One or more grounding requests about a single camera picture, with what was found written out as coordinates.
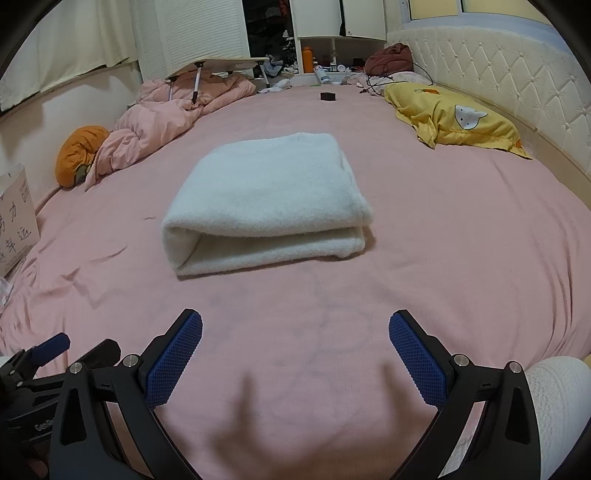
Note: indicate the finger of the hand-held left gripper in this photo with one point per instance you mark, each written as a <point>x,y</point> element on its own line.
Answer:
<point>51,347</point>
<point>99,353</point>

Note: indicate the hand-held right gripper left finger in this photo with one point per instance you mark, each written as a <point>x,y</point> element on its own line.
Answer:
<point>175,357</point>

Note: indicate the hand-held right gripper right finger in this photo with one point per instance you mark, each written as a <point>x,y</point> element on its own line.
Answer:
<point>418,360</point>

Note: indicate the white fluffy sweater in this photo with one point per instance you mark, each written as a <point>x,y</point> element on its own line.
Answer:
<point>268,194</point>

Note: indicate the pink bed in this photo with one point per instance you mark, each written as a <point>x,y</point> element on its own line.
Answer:
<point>286,318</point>

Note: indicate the cardboard box with writing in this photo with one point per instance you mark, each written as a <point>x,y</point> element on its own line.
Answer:
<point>16,221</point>

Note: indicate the person's white trouser leg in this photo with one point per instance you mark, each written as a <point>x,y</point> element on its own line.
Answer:
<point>558,406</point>

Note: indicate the orange plush pillow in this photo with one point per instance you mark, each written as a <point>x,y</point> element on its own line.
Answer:
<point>76,152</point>

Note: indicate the pink duvet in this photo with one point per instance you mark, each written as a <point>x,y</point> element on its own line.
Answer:
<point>152,120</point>

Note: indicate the yellow pillow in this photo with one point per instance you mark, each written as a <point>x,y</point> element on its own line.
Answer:
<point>434,115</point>

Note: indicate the small black box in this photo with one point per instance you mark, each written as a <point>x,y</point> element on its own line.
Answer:
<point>328,96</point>

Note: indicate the folding lap desk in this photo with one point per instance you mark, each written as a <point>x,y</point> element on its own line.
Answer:
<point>226,63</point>

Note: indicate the white bottle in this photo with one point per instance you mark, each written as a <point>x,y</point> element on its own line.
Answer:
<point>322,74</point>

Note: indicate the cream curtain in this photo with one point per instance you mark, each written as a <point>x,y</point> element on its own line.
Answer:
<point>69,46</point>

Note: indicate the dark red bag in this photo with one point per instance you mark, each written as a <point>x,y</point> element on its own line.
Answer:
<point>390,57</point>

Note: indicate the cream tufted headboard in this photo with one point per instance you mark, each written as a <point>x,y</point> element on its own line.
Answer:
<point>508,69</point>

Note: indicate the orange bottle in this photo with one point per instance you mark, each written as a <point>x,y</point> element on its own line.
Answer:
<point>308,60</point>

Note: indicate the white louvred wardrobe door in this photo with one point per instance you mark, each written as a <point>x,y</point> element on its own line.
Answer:
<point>198,32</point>

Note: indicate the white cabinet door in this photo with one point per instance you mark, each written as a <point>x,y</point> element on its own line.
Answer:
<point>364,18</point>
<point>314,18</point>

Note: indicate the window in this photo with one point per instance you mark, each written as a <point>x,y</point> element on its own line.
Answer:
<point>485,8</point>

